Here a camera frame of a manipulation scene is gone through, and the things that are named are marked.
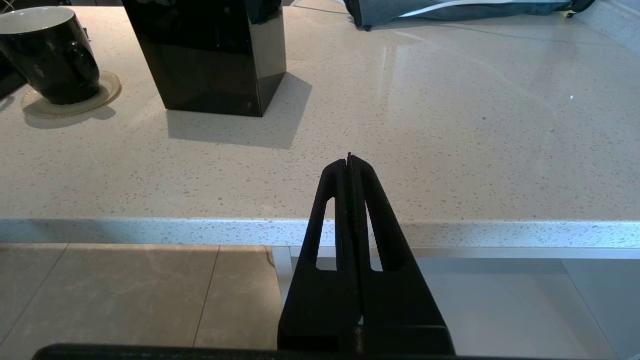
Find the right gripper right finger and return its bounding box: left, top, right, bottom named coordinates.
left=349, top=153, right=457, bottom=357

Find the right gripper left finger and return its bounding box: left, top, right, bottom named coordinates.
left=277, top=158, right=362, bottom=352

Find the white counter cabinet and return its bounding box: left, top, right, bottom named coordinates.
left=271, top=246, right=640, bottom=360

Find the black tissue box white lid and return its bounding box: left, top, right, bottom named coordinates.
left=121, top=0, right=288, bottom=119

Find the dark grey cloth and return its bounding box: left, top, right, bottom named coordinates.
left=344, top=0, right=597, bottom=31

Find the beige coaster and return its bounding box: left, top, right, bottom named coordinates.
left=20, top=71, right=122, bottom=119

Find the black mug white inside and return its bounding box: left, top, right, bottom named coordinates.
left=0, top=6, right=101, bottom=106

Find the white cable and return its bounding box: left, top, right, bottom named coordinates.
left=397, top=0, right=572, bottom=19

